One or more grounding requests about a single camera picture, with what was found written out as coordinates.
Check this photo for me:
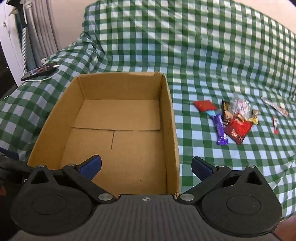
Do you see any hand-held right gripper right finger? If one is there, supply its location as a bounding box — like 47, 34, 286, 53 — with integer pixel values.
177, 156, 264, 205

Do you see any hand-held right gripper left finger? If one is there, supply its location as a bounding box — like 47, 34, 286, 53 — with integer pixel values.
24, 155, 116, 205

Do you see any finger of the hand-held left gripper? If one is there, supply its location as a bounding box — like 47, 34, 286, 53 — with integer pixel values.
0, 149, 33, 183

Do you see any purple chocolate bar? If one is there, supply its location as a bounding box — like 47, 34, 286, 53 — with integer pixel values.
213, 113, 229, 146

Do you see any cardboard box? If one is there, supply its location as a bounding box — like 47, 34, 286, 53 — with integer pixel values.
27, 72, 181, 197

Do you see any large red snack packet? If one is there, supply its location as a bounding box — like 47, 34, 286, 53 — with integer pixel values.
224, 115, 252, 145

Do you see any red sachet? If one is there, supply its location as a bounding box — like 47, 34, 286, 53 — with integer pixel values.
193, 100, 218, 113

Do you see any dark brown snack bar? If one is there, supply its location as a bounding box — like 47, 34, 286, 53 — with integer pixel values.
221, 100, 234, 127

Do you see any gold snack packet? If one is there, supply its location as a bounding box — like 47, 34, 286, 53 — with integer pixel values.
248, 109, 260, 126

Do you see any clear candy bag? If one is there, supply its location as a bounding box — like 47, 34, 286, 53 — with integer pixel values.
229, 93, 252, 117

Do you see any long silver snack packet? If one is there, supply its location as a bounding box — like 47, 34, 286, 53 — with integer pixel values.
261, 96, 290, 117

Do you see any black smartphone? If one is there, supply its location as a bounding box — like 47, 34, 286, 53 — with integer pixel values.
21, 62, 58, 81

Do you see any green checkered cloth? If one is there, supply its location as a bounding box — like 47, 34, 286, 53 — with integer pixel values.
0, 2, 296, 218

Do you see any gooseneck phone holder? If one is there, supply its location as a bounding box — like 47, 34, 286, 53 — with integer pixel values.
21, 22, 28, 76

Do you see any grey curtain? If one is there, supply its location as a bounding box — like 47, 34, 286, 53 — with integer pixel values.
14, 0, 60, 72

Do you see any white window frame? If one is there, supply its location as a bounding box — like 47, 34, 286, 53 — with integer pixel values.
0, 0, 23, 87

